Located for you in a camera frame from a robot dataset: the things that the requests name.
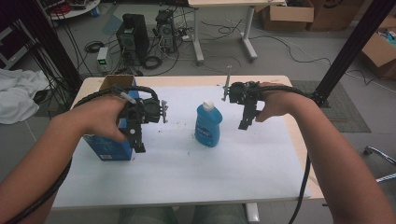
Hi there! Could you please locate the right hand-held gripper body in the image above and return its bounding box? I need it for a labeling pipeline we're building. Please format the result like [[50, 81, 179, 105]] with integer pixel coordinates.
[[227, 80, 266, 132]]

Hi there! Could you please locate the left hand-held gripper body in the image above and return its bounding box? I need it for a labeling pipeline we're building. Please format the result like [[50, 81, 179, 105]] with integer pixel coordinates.
[[118, 92, 163, 154]]

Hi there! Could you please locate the person's right hand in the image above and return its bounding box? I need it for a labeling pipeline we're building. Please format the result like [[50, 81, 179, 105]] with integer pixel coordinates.
[[255, 81, 303, 123]]

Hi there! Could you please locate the person's left hand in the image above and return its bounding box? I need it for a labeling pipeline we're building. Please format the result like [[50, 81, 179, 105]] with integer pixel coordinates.
[[78, 94, 138, 144]]

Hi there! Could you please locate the blue bottle with white cap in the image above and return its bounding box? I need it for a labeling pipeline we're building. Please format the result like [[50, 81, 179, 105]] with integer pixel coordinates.
[[193, 99, 224, 148]]

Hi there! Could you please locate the blue cardboard box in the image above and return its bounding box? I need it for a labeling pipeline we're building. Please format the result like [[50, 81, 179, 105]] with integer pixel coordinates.
[[81, 74, 138, 162]]

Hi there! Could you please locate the white table mat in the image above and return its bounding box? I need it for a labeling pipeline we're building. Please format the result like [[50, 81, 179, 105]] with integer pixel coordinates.
[[51, 85, 312, 209]]

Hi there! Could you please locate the white power supply unit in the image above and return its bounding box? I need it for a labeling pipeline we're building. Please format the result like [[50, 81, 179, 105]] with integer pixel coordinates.
[[96, 46, 110, 75]]

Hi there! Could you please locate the white-legged desk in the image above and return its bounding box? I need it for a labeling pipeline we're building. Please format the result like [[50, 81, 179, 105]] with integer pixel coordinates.
[[188, 0, 287, 63]]

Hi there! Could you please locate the open computer case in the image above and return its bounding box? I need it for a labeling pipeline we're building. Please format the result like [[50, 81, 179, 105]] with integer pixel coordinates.
[[154, 8, 179, 54]]

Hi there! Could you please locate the black computer tower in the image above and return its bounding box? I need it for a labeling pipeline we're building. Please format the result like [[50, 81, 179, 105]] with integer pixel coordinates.
[[115, 12, 151, 63]]

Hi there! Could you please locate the brown cardboard box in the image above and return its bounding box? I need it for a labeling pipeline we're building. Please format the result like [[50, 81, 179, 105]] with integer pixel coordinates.
[[360, 14, 396, 80], [307, 0, 366, 33], [261, 0, 316, 33]]

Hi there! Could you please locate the dark floor mat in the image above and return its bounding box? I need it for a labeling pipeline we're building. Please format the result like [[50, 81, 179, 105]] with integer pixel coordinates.
[[290, 79, 373, 134]]

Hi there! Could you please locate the round white table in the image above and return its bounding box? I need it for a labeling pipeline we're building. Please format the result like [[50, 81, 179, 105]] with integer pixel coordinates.
[[40, 0, 102, 21]]

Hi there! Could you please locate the white cloth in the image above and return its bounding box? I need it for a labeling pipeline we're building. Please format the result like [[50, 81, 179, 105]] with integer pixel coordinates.
[[0, 67, 51, 125]]

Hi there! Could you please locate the coiled black cable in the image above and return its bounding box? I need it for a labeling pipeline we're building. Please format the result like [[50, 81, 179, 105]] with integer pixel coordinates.
[[83, 40, 106, 54], [140, 54, 164, 71]]

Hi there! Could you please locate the black floor cable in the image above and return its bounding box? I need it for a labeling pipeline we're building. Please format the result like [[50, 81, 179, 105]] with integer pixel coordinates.
[[248, 33, 396, 86]]

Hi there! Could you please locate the black metal frame post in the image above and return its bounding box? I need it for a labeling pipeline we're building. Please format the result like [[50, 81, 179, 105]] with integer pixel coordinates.
[[312, 0, 396, 108], [18, 0, 84, 95]]

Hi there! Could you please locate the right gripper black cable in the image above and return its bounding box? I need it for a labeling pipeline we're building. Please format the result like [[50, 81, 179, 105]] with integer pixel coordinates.
[[257, 84, 325, 224]]

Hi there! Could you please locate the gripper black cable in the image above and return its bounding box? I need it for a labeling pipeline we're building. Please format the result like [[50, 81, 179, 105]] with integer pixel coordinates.
[[3, 85, 161, 224], [257, 84, 325, 224]]

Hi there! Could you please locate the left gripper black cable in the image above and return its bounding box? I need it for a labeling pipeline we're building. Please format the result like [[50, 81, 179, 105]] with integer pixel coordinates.
[[3, 85, 161, 224]]

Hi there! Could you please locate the metal chair frame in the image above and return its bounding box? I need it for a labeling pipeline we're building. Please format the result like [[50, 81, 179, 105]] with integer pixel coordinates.
[[362, 145, 396, 184]]

